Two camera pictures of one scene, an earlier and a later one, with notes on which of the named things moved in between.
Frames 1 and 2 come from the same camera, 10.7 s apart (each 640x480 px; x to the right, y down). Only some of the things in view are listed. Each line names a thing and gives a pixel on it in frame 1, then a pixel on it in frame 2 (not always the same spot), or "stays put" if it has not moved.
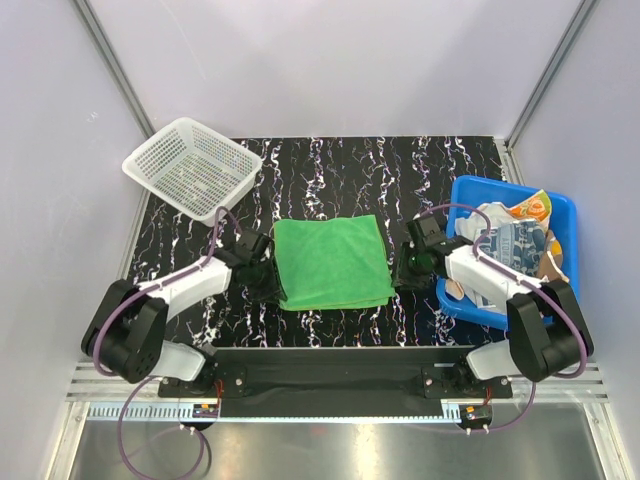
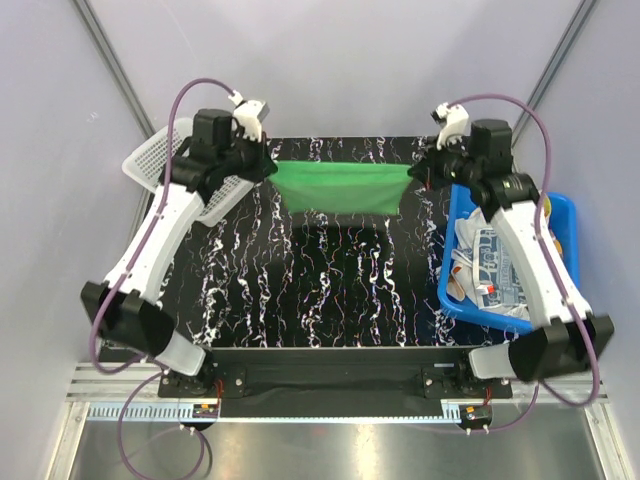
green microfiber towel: (332, 263) → (341, 187)
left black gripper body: (263, 282) → (244, 157)
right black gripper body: (410, 269) → (450, 164)
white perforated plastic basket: (195, 168) stays put
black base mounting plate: (406, 382) stays put
